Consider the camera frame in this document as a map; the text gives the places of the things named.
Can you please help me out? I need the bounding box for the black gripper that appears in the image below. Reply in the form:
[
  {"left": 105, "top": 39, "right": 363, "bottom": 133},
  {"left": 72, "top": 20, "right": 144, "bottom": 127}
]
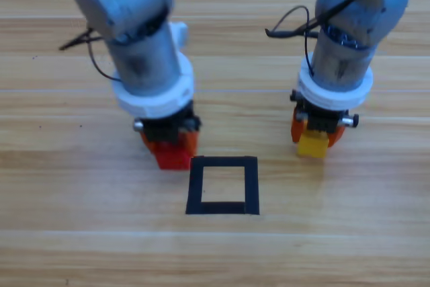
[
  {"left": 290, "top": 90, "right": 359, "bottom": 149},
  {"left": 133, "top": 100, "right": 202, "bottom": 159}
]

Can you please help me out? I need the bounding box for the yellow wooden cube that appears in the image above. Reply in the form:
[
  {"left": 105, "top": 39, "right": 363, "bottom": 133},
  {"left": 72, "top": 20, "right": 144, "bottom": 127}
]
[{"left": 295, "top": 131, "right": 330, "bottom": 159}]

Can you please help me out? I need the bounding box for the red wooden cube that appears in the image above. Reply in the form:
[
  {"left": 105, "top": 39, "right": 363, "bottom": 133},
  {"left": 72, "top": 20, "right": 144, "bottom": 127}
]
[{"left": 153, "top": 141, "right": 193, "bottom": 171}]

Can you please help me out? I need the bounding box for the black tape square outline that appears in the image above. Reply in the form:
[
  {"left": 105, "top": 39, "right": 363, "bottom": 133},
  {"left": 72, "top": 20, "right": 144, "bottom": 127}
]
[{"left": 185, "top": 155, "right": 261, "bottom": 216}]

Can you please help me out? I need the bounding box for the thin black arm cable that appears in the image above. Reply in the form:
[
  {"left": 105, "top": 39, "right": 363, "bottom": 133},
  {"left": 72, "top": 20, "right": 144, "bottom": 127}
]
[
  {"left": 58, "top": 28, "right": 124, "bottom": 83},
  {"left": 264, "top": 0, "right": 415, "bottom": 77}
]

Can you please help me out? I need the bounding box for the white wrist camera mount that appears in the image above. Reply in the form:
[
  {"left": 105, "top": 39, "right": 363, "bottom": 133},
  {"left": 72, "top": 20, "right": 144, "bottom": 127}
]
[{"left": 169, "top": 22, "right": 189, "bottom": 49}]

